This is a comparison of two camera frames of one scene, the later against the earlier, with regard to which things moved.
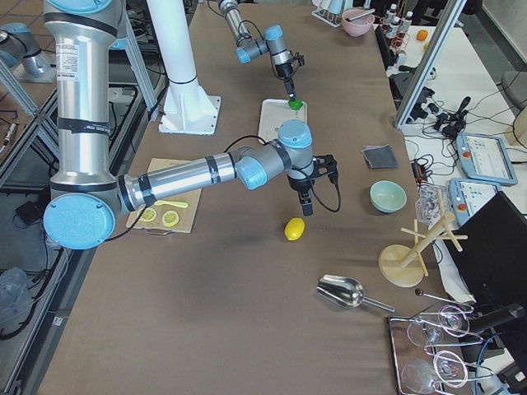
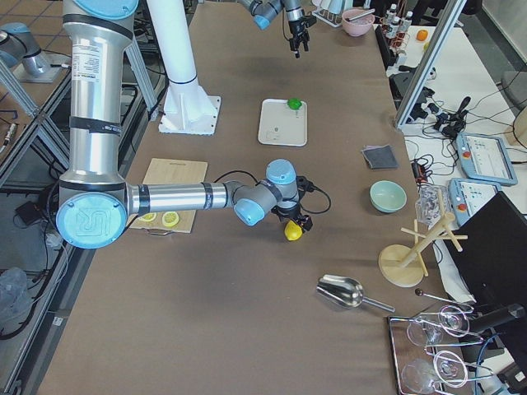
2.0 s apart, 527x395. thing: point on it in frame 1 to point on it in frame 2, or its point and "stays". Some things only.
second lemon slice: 170,218 stays
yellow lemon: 294,229 stays
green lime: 296,104 stays
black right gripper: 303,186 to 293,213
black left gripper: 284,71 to 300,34
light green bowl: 387,196 stays
